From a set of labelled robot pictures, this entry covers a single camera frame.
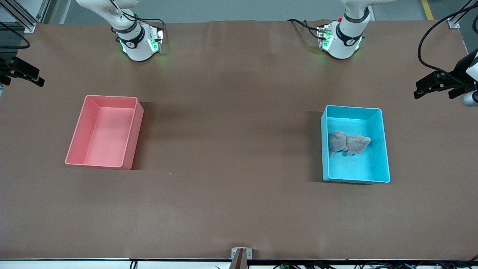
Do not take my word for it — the grey plush toy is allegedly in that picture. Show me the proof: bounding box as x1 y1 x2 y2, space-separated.
328 130 349 157
345 134 372 156

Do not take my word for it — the pink plastic box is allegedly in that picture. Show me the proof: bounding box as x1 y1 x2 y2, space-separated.
65 95 144 171

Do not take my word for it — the blue plastic box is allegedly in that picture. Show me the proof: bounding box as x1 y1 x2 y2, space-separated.
320 105 391 184

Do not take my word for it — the brown table cover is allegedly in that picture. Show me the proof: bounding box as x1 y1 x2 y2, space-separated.
0 19 478 261

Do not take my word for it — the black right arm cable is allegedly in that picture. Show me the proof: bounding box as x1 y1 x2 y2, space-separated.
0 22 31 50

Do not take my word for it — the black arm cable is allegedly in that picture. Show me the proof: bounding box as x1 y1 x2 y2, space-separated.
418 0 478 81
0 22 31 50

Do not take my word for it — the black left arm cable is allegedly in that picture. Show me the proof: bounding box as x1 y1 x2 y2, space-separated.
418 0 478 81

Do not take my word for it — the aluminium frame post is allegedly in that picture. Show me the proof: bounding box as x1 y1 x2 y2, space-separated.
0 0 51 34
448 0 473 29

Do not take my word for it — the black right base cable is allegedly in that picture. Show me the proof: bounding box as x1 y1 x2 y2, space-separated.
108 0 167 41

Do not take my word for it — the black base cable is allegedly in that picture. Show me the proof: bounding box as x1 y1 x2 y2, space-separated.
287 19 325 40
108 0 167 41

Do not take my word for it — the black left base cable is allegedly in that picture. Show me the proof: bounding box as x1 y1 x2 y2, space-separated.
287 19 325 40

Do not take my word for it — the metal edge bracket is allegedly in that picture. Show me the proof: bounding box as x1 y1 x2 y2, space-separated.
231 248 253 260

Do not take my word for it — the brown camera pole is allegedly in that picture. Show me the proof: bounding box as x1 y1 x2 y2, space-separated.
230 249 248 269

